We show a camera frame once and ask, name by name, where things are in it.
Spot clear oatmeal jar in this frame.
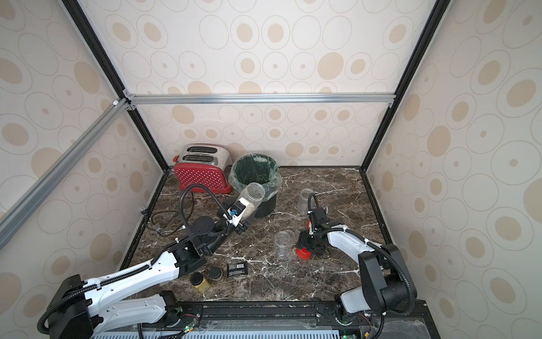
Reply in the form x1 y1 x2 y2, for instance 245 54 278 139
274 230 294 261

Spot red-lid oatmeal jar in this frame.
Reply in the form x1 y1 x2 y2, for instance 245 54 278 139
238 182 265 220
297 188 313 215

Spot black trash bin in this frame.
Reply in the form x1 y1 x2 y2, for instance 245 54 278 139
255 194 278 218

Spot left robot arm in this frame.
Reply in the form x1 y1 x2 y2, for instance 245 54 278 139
37 211 254 338

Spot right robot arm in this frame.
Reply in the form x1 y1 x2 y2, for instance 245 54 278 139
296 225 417 316

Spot yellow spice jar black lid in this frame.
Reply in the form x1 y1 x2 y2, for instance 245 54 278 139
190 271 211 294

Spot small black box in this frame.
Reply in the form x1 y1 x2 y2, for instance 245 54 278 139
227 261 248 278

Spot red toaster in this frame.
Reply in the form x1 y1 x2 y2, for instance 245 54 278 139
173 144 233 194

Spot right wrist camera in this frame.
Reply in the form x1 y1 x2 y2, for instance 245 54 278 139
308 208 329 234

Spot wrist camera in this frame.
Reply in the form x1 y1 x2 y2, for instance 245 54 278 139
192 198 251 234
308 208 329 234

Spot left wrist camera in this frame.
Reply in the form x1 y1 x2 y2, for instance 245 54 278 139
192 198 251 234

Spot black toaster power cable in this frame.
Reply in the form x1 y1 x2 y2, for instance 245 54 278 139
145 192 196 237

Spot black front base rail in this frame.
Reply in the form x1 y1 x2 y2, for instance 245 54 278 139
73 299 441 339

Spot horizontal aluminium rail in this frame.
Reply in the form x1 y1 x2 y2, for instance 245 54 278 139
122 93 396 108

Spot left diagonal aluminium rail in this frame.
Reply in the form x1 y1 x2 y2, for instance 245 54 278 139
1 98 128 247

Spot left black frame post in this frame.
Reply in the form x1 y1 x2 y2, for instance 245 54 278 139
61 0 169 172

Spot black frame post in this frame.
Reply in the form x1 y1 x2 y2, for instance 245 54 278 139
61 0 169 172
360 0 451 174

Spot right black frame post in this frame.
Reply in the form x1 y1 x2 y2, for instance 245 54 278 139
360 0 451 174

